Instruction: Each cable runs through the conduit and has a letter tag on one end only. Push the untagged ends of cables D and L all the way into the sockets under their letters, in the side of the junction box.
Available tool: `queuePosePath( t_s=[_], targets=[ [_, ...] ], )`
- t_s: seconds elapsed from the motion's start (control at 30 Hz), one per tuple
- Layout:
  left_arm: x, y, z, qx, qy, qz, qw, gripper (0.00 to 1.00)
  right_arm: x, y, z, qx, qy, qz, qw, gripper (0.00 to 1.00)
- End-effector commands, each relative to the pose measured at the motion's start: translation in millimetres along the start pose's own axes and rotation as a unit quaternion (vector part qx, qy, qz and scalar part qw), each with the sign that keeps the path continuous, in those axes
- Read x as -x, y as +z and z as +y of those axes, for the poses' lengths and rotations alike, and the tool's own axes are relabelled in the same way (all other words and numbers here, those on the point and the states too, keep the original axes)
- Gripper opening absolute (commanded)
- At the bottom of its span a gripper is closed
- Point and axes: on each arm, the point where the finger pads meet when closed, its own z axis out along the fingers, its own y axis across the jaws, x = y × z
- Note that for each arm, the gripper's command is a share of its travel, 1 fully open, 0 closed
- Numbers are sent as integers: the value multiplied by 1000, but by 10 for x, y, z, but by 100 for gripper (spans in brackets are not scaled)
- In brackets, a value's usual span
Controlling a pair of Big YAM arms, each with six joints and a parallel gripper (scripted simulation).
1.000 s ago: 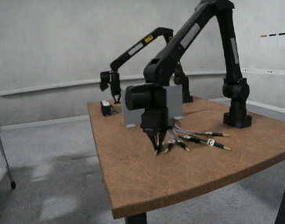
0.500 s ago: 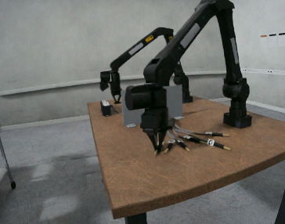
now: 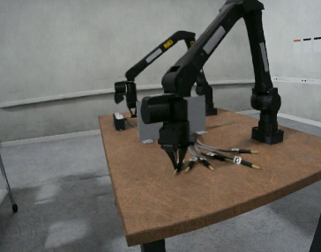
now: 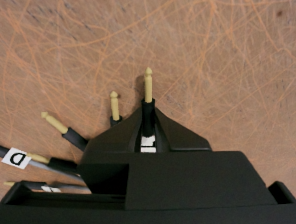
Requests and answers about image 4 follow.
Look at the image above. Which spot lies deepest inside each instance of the black and tan jack plug with tag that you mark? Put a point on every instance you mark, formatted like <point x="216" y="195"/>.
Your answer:
<point x="14" y="157"/>

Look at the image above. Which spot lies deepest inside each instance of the black and gold jack plug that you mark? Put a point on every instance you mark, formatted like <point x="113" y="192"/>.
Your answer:
<point x="68" y="133"/>
<point x="148" y="106"/>
<point x="115" y="118"/>
<point x="34" y="185"/>

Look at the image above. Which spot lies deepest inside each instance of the black and yellow jack plug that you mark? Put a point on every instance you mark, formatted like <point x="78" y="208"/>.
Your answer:
<point x="56" y="163"/>

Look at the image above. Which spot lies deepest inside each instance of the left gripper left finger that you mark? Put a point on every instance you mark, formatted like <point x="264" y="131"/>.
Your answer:
<point x="120" y="137"/>

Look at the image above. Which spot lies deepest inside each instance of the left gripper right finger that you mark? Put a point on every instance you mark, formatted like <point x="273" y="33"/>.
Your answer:
<point x="176" y="137"/>

